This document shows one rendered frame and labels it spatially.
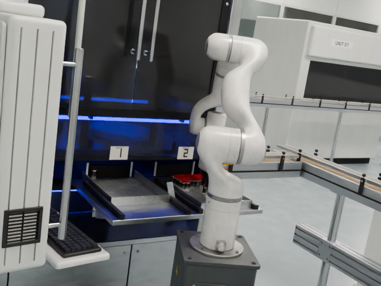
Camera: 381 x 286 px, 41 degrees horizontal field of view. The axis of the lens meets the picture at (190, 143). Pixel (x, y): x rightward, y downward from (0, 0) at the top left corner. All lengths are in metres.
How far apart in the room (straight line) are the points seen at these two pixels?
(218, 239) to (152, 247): 0.80
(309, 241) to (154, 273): 1.00
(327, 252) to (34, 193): 1.88
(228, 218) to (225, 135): 0.28
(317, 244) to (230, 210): 1.41
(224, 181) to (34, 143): 0.61
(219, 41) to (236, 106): 0.26
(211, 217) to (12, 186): 0.64
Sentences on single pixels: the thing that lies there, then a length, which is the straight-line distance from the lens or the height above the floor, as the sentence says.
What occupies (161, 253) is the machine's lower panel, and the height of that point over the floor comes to 0.51.
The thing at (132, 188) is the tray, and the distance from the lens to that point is 2.22.
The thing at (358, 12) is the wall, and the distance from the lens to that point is 9.93.
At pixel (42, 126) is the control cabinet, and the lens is 1.52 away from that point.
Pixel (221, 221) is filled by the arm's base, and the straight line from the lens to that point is 1.71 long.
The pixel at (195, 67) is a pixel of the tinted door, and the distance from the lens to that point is 2.34.
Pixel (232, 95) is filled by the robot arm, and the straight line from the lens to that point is 1.74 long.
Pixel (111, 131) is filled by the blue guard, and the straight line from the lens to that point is 2.20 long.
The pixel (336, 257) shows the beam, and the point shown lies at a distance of 2.99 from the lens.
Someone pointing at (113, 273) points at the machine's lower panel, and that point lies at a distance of 2.46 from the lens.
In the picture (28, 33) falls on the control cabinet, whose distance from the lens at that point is 1.46.
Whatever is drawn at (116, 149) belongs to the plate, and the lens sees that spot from 2.22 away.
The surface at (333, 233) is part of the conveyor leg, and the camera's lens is 2.99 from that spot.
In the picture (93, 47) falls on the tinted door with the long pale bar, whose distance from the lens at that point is 2.12.
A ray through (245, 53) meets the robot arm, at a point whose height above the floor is 1.53.
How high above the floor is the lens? 1.57
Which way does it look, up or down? 12 degrees down
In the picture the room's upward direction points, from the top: 8 degrees clockwise
